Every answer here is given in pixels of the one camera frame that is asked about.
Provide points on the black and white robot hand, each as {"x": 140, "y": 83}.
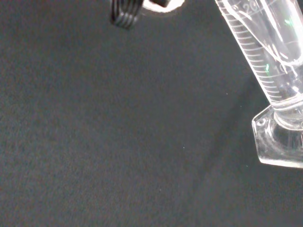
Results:
{"x": 125, "y": 14}

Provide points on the black bench cloth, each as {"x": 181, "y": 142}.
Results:
{"x": 106, "y": 130}

